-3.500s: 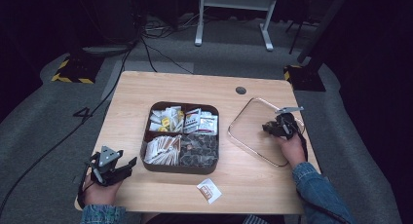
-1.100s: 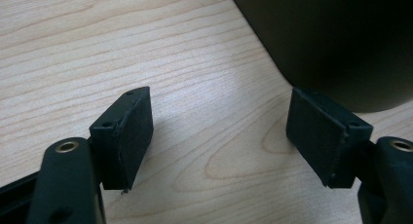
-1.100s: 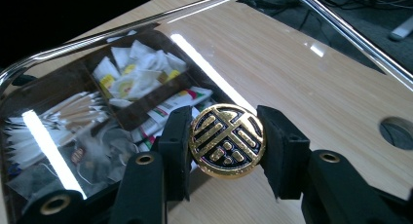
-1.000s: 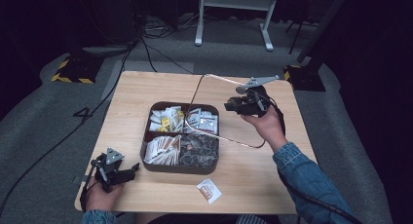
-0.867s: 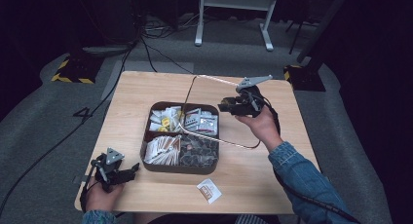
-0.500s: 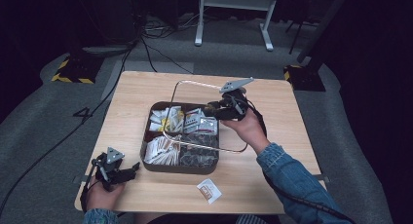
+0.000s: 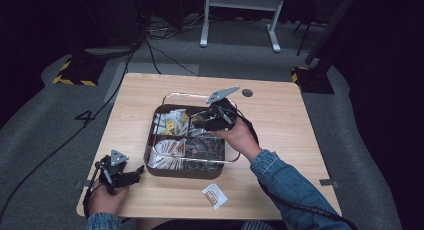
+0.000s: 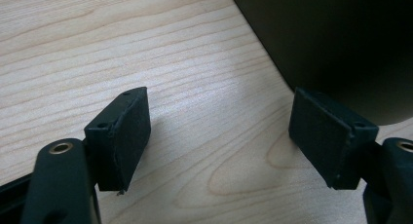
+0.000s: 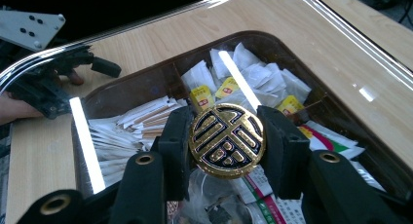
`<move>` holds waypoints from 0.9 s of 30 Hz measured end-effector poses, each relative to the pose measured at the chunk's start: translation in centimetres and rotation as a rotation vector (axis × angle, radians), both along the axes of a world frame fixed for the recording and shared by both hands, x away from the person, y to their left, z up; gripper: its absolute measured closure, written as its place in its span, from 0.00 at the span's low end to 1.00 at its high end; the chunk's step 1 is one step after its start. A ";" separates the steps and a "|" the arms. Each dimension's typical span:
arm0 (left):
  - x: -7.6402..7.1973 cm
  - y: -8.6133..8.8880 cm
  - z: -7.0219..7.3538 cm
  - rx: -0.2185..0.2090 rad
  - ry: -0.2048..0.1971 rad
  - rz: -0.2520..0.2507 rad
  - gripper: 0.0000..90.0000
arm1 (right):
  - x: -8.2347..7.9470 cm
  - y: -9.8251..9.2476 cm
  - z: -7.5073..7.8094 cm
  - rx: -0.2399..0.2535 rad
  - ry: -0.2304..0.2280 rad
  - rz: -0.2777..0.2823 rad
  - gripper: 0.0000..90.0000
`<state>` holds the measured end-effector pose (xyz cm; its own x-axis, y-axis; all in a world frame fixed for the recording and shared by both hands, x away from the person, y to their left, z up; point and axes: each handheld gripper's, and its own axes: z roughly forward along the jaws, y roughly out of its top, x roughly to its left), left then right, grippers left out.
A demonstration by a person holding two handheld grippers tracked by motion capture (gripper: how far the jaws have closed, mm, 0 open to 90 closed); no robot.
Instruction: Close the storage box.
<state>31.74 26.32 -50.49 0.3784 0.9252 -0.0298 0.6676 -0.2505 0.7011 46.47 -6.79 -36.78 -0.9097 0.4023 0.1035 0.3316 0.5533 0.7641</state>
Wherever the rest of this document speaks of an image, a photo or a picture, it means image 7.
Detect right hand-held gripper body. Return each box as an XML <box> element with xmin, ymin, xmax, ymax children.
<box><xmin>202</xmin><ymin>86</ymin><xmax>241</xmax><ymax>132</ymax></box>

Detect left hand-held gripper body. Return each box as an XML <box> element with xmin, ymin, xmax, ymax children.
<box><xmin>94</xmin><ymin>149</ymin><xmax>134</xmax><ymax>195</ymax></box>

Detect person's right hand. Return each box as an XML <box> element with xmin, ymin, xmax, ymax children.
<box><xmin>211</xmin><ymin>117</ymin><xmax>263</xmax><ymax>163</ymax></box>

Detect person's left hand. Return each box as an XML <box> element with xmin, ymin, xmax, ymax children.
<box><xmin>87</xmin><ymin>179</ymin><xmax>130</xmax><ymax>218</ymax></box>

